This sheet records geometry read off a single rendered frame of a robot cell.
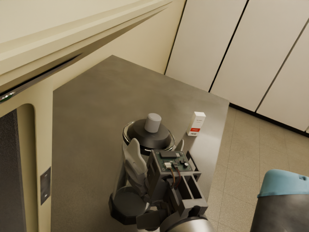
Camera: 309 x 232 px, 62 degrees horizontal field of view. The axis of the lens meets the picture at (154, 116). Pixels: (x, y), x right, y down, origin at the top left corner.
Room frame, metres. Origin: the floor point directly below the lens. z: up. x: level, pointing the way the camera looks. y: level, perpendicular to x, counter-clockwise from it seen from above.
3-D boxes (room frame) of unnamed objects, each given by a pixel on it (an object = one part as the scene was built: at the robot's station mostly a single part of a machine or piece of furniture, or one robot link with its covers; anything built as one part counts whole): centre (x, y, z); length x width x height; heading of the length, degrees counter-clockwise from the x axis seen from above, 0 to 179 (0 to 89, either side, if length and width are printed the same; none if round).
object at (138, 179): (0.31, -0.01, 1.20); 0.09 x 0.05 x 0.02; 49
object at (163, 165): (0.28, -0.06, 1.22); 0.12 x 0.08 x 0.09; 25
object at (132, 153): (0.35, 0.02, 1.22); 0.09 x 0.03 x 0.06; 49
